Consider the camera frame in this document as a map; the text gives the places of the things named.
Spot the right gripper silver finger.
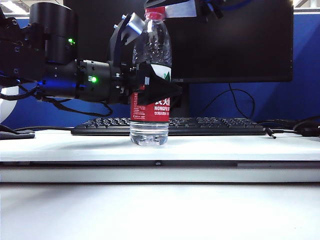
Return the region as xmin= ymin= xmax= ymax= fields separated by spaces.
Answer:
xmin=164 ymin=0 xmax=199 ymax=20

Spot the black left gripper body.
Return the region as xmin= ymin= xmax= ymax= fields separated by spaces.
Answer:
xmin=109 ymin=62 xmax=145 ymax=106

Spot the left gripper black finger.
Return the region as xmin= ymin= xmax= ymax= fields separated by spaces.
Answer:
xmin=170 ymin=96 xmax=183 ymax=110
xmin=133 ymin=62 xmax=183 ymax=105

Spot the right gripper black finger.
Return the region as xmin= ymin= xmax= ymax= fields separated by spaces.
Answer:
xmin=144 ymin=0 xmax=194 ymax=9

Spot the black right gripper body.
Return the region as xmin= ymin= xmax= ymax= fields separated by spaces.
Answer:
xmin=195 ymin=0 xmax=226 ymax=24

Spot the red bottle cap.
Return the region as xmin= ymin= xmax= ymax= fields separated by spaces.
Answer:
xmin=145 ymin=6 xmax=166 ymax=20

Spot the clear plastic water bottle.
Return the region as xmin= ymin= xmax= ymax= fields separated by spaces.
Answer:
xmin=129 ymin=14 xmax=173 ymax=147

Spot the black Logitech keyboard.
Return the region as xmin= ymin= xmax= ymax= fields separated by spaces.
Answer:
xmin=70 ymin=117 xmax=266 ymax=137

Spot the black ASUS monitor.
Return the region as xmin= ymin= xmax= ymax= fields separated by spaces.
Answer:
xmin=63 ymin=0 xmax=294 ymax=118

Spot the dark grey cloth pad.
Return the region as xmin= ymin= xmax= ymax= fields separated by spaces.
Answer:
xmin=0 ymin=124 xmax=36 ymax=140

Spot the white rounded plastic object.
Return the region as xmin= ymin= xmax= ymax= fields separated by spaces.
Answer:
xmin=0 ymin=84 xmax=20 ymax=125

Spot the black grey Logitech mouse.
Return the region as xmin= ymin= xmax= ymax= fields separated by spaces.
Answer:
xmin=300 ymin=127 xmax=320 ymax=138

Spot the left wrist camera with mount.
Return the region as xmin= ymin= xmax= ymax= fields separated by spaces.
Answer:
xmin=107 ymin=12 xmax=146 ymax=67

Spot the thin black monitor cable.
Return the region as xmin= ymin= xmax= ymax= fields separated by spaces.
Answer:
xmin=197 ymin=83 xmax=256 ymax=120

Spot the thin black desk cable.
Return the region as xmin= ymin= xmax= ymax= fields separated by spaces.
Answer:
xmin=14 ymin=126 xmax=73 ymax=133

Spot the black barrel plug cable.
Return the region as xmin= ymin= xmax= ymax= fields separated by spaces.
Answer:
xmin=264 ymin=126 xmax=303 ymax=140

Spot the thick black power cord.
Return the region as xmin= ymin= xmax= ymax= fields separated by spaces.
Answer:
xmin=257 ymin=115 xmax=320 ymax=132

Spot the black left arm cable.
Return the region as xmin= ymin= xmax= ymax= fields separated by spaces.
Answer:
xmin=0 ymin=79 xmax=114 ymax=117

